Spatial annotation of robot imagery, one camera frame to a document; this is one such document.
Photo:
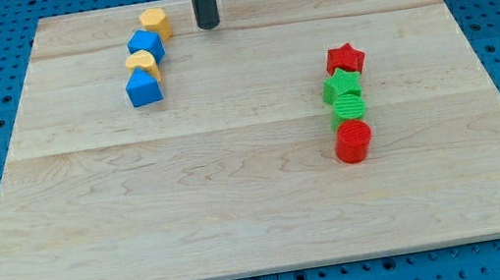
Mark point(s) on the green cylinder block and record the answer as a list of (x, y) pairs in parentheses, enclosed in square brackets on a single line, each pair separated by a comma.
[(347, 107)]

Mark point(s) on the green star block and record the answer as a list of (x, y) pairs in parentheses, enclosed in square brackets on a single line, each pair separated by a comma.
[(341, 83)]

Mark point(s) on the red star block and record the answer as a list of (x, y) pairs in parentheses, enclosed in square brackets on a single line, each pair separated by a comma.
[(346, 58)]

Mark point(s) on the blue cube block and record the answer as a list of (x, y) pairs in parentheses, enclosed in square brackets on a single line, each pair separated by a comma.
[(149, 41)]

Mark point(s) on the yellow heart block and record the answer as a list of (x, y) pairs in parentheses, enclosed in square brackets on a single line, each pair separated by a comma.
[(144, 60)]

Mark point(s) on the blue triangle block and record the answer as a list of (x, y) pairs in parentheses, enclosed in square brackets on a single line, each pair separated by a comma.
[(143, 89)]

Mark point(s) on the light wooden board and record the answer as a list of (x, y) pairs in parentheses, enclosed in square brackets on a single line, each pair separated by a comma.
[(234, 173)]

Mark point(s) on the red cylinder block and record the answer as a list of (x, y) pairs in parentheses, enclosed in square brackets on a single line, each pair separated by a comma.
[(353, 141)]

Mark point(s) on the yellow hexagon block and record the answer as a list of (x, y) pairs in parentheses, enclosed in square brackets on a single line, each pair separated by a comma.
[(156, 20)]

